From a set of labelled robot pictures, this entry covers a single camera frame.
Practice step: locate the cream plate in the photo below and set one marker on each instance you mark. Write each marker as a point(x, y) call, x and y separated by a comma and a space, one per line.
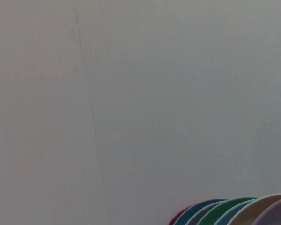
point(253, 209)

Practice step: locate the light blue plate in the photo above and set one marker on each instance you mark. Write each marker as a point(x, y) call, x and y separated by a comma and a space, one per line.
point(229, 214)

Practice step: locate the red plate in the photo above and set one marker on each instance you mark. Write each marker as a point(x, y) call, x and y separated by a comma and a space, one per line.
point(178, 216)

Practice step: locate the green plate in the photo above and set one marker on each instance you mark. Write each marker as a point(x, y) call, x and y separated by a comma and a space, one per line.
point(217, 209)

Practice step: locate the purple plate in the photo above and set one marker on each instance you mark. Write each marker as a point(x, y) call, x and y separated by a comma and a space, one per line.
point(276, 211)

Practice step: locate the grey lavender plate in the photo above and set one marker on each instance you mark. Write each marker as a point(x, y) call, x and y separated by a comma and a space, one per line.
point(199, 216)

